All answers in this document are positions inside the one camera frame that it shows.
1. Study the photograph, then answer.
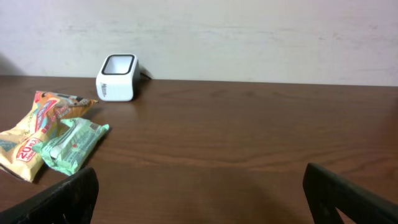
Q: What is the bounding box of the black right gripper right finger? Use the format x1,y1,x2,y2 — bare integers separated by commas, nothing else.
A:
303,163,397,224

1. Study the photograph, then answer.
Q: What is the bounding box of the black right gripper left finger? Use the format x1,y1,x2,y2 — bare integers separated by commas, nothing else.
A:
1,167,99,223

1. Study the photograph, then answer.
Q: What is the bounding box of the light green snack packet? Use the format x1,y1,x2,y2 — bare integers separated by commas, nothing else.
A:
33,118,109,176

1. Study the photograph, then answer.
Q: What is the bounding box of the yellow chips bag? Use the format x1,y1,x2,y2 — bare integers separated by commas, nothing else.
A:
1,91,97,182

